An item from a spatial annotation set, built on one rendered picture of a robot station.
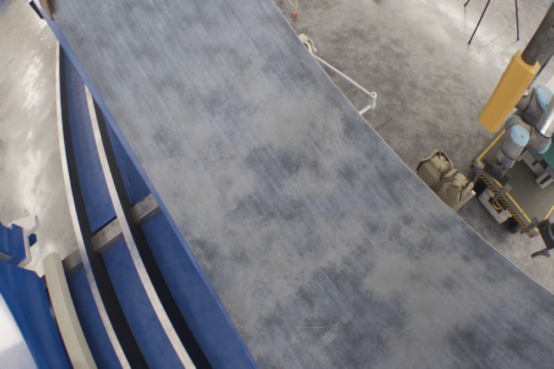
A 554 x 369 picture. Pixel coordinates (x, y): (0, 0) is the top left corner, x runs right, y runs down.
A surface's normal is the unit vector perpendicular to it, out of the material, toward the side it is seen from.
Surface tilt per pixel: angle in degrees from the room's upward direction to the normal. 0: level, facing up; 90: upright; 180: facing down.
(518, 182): 0
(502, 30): 0
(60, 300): 0
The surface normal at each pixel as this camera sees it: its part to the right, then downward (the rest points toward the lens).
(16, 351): -0.05, -0.28
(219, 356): -0.18, -0.44
